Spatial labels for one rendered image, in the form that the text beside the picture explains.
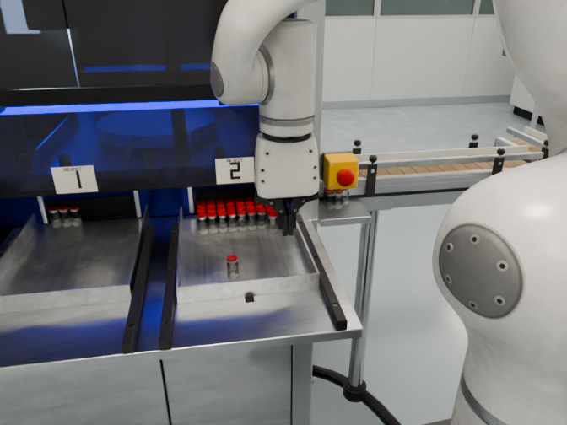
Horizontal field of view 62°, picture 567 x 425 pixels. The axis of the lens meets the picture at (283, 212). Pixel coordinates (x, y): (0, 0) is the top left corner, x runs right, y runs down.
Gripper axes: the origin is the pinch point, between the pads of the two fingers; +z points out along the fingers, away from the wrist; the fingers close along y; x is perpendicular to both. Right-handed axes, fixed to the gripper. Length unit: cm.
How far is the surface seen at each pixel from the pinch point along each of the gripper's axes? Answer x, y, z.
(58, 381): -30, 55, 57
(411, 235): -168, -106, 103
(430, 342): -76, -76, 103
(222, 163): -29.3, 9.4, -0.6
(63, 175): -29, 43, 0
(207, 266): -12.4, 14.1, 15.2
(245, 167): -29.3, 4.4, 0.7
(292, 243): -19.0, -4.5, 15.2
